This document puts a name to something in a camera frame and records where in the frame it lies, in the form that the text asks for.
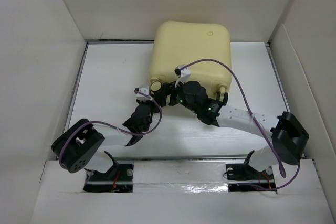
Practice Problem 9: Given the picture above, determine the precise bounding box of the yellow suitcase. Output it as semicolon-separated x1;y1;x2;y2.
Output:
148;21;232;99

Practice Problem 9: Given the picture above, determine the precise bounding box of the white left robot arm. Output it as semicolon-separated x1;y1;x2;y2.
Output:
51;86;163;174

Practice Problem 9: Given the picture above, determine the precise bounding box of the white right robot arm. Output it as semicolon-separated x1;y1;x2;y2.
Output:
169;81;309;181

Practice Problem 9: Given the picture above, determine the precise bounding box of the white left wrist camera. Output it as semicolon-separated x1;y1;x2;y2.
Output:
134;85;152;102

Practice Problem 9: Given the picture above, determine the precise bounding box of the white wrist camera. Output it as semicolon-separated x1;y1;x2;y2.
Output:
174;65;191;88
134;85;152;102

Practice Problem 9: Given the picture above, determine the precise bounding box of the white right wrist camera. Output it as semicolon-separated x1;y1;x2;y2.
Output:
174;65;191;88

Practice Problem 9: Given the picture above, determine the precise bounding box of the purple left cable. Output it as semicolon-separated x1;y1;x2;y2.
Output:
58;89;163;183

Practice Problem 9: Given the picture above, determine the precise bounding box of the purple cable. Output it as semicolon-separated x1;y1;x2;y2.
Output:
58;89;163;183
181;59;301;191

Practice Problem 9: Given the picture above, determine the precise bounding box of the metal base rail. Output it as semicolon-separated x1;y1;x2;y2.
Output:
83;159;276;194

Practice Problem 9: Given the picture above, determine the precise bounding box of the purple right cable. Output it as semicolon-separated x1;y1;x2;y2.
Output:
181;59;301;191

